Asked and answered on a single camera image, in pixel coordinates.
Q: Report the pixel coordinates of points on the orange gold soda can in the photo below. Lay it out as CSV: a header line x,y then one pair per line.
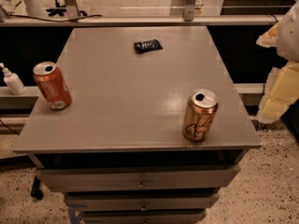
x,y
200,111

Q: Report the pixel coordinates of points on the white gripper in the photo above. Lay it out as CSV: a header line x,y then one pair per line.
x,y
289,37

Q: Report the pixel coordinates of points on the dark blue snack packet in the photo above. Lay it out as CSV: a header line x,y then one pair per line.
x,y
147,46

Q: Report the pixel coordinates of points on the red coke can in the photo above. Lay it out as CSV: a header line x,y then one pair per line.
x,y
50,80

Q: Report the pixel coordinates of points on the top grey drawer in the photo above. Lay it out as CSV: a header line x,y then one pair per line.
x,y
138,178

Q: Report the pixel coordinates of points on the black caster wheel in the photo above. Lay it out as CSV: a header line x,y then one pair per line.
x,y
36,192

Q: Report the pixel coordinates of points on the grey metal rail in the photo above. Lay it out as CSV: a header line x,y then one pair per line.
x,y
96,21

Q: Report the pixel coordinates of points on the white pump bottle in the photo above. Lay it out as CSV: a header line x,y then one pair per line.
x,y
13,81

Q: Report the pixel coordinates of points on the grey drawer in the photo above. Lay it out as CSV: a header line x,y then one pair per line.
x,y
191,216
138,178
141,200

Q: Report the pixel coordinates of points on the middle grey drawer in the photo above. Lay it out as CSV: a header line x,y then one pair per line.
x,y
141,200

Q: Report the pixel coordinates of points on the bottom grey drawer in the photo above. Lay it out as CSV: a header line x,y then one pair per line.
x,y
191,216

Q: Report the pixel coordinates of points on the grey drawer cabinet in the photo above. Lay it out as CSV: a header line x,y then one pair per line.
x,y
128,108

